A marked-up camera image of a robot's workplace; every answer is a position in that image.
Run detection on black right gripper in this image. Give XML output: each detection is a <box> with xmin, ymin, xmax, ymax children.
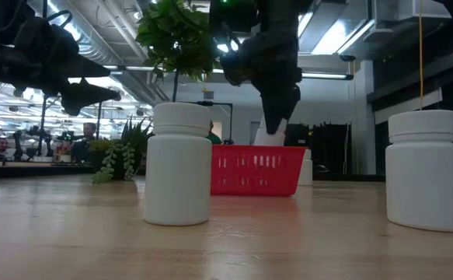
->
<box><xmin>220</xmin><ymin>30</ymin><xmax>304</xmax><ymax>135</ymax></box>

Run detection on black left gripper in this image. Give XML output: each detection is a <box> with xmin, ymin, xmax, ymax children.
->
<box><xmin>0</xmin><ymin>17</ymin><xmax>122</xmax><ymax>117</ymax></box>

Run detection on white plastic pill bottle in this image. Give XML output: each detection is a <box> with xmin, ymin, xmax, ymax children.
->
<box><xmin>385</xmin><ymin>109</ymin><xmax>453</xmax><ymax>233</ymax></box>
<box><xmin>144</xmin><ymin>102</ymin><xmax>214</xmax><ymax>226</ymax></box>
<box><xmin>296</xmin><ymin>149</ymin><xmax>314</xmax><ymax>187</ymax></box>
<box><xmin>253</xmin><ymin>115</ymin><xmax>288</xmax><ymax>147</ymax></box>

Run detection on red slotted plastic basket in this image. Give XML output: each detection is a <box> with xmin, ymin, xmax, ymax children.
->
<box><xmin>210</xmin><ymin>144</ymin><xmax>308</xmax><ymax>197</ymax></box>

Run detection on person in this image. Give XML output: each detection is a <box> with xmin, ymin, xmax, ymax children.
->
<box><xmin>205</xmin><ymin>120</ymin><xmax>223</xmax><ymax>145</ymax></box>
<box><xmin>0</xmin><ymin>135</ymin><xmax>17</xmax><ymax>161</ymax></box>
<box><xmin>71</xmin><ymin>121</ymin><xmax>98</xmax><ymax>163</ymax></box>

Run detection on long ceiling light fixture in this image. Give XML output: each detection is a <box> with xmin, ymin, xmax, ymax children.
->
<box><xmin>301</xmin><ymin>72</ymin><xmax>354</xmax><ymax>81</ymax></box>

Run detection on black cabinets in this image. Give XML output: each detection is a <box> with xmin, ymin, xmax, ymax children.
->
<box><xmin>284</xmin><ymin>122</ymin><xmax>352</xmax><ymax>176</ymax></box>

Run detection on green succulent plant in pot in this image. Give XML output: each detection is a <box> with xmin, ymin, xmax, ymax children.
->
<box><xmin>89</xmin><ymin>116</ymin><xmax>155</xmax><ymax>184</ymax></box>

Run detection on tall green leafy tree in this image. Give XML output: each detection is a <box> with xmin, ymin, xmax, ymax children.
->
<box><xmin>134</xmin><ymin>0</ymin><xmax>222</xmax><ymax>104</ymax></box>

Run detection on dark office desk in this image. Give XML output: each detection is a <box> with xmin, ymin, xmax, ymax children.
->
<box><xmin>0</xmin><ymin>159</ymin><xmax>95</xmax><ymax>180</ymax></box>

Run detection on large black metal frame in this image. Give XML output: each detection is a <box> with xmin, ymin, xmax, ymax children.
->
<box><xmin>39</xmin><ymin>93</ymin><xmax>103</xmax><ymax>157</ymax></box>

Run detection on silver ceiling air duct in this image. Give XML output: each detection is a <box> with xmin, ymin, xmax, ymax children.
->
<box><xmin>27</xmin><ymin>0</ymin><xmax>169</xmax><ymax>105</ymax></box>

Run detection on black metal stand frame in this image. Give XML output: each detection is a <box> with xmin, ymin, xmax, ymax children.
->
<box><xmin>186</xmin><ymin>100</ymin><xmax>235</xmax><ymax>145</ymax></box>

